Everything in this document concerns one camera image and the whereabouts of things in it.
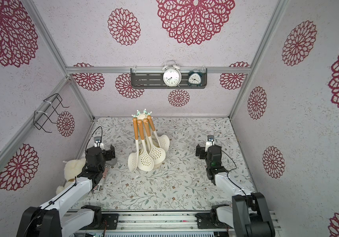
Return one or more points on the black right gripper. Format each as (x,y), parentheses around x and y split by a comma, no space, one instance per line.
(200,151)

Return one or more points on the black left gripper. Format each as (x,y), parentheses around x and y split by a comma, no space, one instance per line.
(110,153)

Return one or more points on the cream skimmer edge-on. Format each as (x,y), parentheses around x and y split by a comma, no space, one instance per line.
(156,153)

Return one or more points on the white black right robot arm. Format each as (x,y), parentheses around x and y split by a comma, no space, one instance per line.
(234,189)

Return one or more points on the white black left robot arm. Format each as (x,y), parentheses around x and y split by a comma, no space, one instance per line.
(50,219)

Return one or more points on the cream utensil rack stand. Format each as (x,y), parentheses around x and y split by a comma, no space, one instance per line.
(141,115)

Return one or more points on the grey oblong case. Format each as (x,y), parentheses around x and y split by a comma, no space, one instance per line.
(112,162)

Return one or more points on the flag pattern packet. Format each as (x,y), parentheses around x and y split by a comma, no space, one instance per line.
(99,186)

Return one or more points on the white teddy bear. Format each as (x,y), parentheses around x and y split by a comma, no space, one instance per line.
(72,169)

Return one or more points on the dark green alarm clock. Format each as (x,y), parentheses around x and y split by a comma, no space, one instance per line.
(195,78)

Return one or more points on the white alarm clock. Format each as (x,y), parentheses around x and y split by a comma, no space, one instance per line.
(171,73)

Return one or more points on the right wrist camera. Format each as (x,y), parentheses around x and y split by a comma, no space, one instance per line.
(210,142)

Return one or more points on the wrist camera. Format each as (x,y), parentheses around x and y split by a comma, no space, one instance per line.
(210,142)
(98,142)

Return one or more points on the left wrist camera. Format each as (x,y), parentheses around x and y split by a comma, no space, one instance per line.
(98,142)

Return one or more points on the metal base rail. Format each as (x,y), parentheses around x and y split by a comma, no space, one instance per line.
(159,224)

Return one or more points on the black wire wall rack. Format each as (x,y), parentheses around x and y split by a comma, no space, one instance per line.
(51,104)

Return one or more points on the grey wall shelf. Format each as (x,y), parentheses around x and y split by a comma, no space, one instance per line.
(151,80)

